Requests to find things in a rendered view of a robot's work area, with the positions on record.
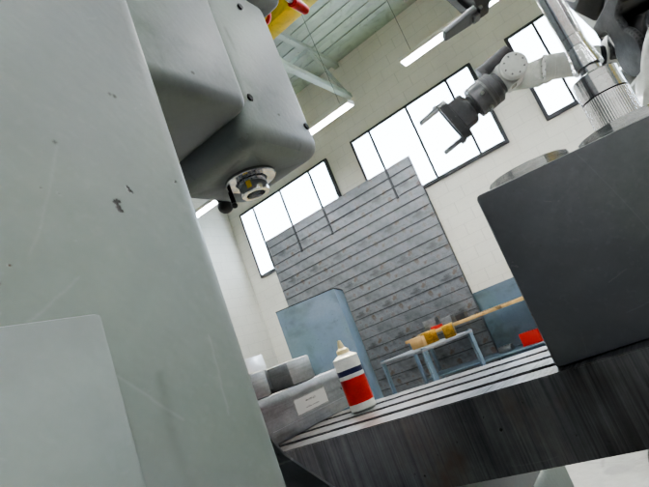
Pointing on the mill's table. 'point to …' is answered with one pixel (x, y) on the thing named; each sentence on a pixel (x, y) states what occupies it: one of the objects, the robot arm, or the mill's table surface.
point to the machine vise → (298, 403)
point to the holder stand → (580, 239)
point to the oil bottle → (352, 380)
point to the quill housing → (227, 26)
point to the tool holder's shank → (571, 37)
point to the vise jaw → (291, 373)
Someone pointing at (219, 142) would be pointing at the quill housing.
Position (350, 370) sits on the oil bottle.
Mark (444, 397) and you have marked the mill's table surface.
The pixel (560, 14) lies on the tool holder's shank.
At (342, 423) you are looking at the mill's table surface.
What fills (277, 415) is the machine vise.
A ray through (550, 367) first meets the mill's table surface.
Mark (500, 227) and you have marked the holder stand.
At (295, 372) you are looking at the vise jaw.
